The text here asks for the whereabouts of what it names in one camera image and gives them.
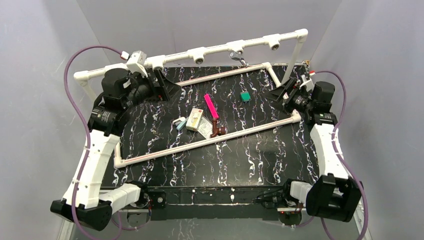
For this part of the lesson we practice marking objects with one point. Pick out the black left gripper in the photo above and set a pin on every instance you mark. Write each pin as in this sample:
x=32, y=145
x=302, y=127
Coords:
x=158, y=81

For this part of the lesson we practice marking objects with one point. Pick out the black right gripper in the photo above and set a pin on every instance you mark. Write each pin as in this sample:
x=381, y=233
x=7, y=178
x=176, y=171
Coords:
x=275, y=94

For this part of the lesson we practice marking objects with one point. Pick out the white PVC pipe frame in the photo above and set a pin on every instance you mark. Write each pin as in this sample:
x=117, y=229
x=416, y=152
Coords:
x=198, y=56

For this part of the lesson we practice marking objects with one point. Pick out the brown water faucet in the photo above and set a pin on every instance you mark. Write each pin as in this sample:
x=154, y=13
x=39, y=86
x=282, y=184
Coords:
x=217, y=131

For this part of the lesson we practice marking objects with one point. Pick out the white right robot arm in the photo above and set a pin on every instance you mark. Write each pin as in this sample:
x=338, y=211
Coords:
x=335, y=195

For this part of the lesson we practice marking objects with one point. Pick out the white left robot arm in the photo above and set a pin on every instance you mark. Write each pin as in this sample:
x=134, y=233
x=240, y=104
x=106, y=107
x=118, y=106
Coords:
x=122, y=90

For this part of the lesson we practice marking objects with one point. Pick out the chrome water faucet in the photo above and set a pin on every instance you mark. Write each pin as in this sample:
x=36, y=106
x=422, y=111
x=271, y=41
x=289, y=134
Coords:
x=237, y=56

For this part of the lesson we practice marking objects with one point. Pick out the white small clip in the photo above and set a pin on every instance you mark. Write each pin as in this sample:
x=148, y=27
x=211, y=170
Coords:
x=179, y=120

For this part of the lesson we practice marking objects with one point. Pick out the light blue small block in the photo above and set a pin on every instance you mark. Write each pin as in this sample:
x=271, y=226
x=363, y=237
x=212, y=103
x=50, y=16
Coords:
x=181, y=125

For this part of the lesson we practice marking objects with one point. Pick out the green square block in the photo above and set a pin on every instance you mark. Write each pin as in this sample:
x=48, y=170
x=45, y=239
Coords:
x=245, y=96

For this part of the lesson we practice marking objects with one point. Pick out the small beige cardboard box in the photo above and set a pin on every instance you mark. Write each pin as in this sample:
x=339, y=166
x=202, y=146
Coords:
x=194, y=119

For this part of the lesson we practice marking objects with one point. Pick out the pink plastic strip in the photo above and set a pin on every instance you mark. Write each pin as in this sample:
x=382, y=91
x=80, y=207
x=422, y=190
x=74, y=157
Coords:
x=211, y=106

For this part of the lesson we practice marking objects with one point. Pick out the clear plastic bag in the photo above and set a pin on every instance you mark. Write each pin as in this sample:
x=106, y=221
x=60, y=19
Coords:
x=205, y=128

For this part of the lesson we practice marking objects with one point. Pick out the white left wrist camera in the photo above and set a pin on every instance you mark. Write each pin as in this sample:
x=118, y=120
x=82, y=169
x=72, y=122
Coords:
x=135, y=62

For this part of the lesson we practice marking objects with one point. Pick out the aluminium table frame rail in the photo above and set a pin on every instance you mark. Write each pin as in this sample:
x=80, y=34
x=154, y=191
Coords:
x=359, y=219

